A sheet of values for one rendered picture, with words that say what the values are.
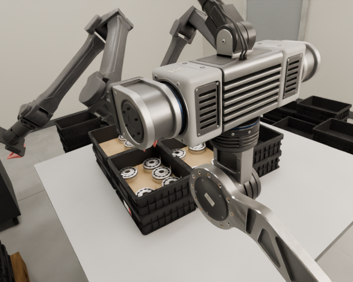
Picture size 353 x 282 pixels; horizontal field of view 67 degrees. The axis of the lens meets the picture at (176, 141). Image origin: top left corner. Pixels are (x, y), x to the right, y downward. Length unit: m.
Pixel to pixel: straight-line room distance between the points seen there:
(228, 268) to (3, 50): 3.85
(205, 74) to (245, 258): 0.86
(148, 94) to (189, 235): 0.88
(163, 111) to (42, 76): 3.96
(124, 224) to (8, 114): 3.36
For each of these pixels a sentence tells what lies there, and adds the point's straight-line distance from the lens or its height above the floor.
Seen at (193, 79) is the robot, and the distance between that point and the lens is 0.52.
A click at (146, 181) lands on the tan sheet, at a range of 1.40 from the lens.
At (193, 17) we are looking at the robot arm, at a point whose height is 1.57.
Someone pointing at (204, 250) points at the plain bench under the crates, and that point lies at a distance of 1.23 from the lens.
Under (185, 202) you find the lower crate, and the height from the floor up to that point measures 0.80.
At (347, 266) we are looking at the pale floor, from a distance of 2.24.
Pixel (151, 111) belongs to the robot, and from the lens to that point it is 0.50.
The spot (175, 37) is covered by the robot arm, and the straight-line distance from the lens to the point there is 1.27.
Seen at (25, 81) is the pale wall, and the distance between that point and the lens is 4.40.
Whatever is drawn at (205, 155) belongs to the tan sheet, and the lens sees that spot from 1.55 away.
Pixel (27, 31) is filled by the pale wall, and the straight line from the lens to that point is 4.34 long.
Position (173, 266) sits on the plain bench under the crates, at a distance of 1.20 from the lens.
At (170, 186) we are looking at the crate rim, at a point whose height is 0.92.
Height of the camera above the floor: 1.67
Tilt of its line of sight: 29 degrees down
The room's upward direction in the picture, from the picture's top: 6 degrees counter-clockwise
